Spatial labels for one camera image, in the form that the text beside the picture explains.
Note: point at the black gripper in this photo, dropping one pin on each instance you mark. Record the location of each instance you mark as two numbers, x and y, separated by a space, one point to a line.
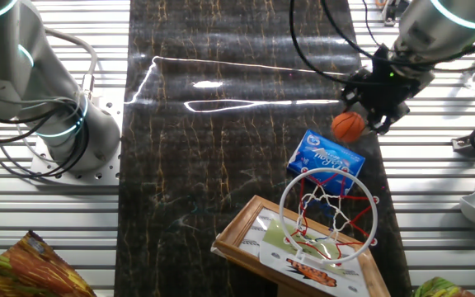
390 88

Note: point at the orange mini basketball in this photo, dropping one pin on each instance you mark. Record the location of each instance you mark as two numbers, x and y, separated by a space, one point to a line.
348 127

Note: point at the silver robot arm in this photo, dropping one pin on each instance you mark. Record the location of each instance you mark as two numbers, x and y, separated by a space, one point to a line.
23 82

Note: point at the white toy basketball hoop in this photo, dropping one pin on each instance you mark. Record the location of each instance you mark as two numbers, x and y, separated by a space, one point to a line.
285 231

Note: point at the blue tissue pack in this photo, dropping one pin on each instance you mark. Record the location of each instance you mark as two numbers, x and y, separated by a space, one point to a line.
324 158

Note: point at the dark marble pattern mat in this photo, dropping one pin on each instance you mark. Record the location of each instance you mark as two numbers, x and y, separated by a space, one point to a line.
221 165

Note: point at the crumpled yellow green wrapper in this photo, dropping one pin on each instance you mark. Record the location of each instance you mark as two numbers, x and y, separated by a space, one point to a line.
439 288

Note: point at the colourful patterned cloth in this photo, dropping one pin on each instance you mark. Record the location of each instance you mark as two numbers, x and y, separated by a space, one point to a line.
27 272

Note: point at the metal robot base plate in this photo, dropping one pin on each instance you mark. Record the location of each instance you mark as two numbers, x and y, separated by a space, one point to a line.
105 173

